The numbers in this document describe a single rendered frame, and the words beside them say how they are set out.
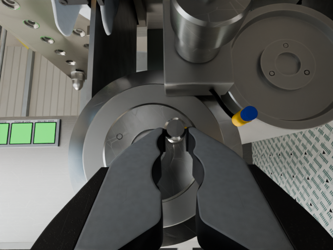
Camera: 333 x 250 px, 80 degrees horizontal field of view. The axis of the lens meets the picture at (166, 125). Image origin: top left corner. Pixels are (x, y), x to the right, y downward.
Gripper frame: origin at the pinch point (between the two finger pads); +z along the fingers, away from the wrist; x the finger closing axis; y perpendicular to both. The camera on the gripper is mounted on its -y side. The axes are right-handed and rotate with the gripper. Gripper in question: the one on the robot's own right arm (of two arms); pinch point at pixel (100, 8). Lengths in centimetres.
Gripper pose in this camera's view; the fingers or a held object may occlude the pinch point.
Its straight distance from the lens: 26.7
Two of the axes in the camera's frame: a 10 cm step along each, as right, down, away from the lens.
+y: 0.2, 9.9, -1.7
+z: 0.2, 1.7, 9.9
